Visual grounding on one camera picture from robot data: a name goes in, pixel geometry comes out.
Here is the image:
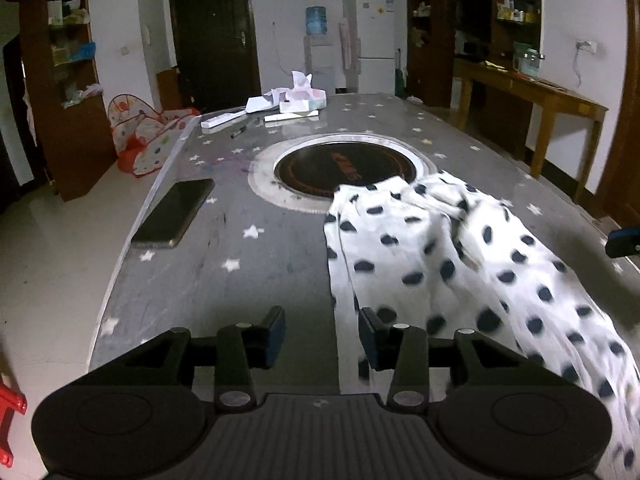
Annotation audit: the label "white navy polka dot cloth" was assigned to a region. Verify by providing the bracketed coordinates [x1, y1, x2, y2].
[323, 172, 639, 479]

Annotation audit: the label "black smartphone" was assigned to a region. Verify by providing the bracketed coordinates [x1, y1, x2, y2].
[131, 179, 215, 249]

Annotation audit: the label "wooden side table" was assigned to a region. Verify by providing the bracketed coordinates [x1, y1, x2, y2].
[455, 58, 610, 205]

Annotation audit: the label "round induction cooker inset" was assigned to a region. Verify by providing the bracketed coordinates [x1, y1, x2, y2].
[247, 132, 437, 214]

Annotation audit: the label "glass jar on side table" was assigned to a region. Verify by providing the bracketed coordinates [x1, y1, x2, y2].
[512, 41, 544, 78]

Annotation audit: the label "black marker pen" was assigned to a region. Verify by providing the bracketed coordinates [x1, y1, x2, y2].
[230, 125, 248, 139]

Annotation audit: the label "white remote control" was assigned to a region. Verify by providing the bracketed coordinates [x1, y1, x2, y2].
[200, 110, 246, 130]

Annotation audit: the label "red plastic stool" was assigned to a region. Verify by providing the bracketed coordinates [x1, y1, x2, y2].
[0, 372, 28, 468]

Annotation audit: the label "colourful polka dot play tent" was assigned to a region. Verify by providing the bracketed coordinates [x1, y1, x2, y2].
[107, 94, 200, 178]

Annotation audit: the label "white paper sheets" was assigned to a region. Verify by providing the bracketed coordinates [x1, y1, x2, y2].
[245, 92, 279, 114]

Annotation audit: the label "right dark wooden cabinet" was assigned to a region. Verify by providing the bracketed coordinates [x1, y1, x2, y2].
[406, 0, 542, 107]

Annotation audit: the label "water dispenser with blue bottle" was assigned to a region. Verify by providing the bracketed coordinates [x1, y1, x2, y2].
[304, 6, 335, 94]

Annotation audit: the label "left wooden shelf cabinet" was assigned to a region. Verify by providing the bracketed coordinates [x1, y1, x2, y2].
[18, 0, 116, 202]

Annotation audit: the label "dark wooden door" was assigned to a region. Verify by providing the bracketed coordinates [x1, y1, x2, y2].
[169, 0, 260, 113]

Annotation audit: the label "white refrigerator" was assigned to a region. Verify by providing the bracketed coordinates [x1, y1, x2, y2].
[343, 0, 397, 94]

